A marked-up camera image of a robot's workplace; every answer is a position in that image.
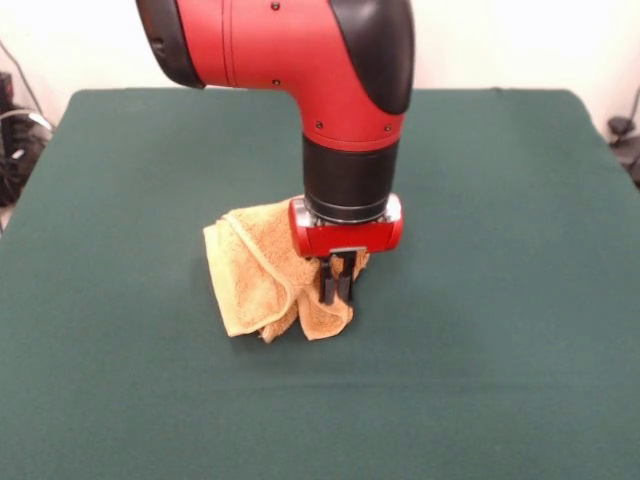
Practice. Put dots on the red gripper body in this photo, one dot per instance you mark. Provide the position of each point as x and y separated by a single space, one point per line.
350 236

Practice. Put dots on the small black device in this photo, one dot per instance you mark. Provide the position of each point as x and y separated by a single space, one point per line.
625 135

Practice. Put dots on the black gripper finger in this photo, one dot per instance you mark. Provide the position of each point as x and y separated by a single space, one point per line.
328 290
346 287

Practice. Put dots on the orange terry towel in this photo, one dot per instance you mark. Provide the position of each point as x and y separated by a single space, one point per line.
250 280

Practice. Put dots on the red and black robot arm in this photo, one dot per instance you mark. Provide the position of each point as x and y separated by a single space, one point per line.
300 50

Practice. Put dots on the dark green table cloth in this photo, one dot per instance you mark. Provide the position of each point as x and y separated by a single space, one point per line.
500 300

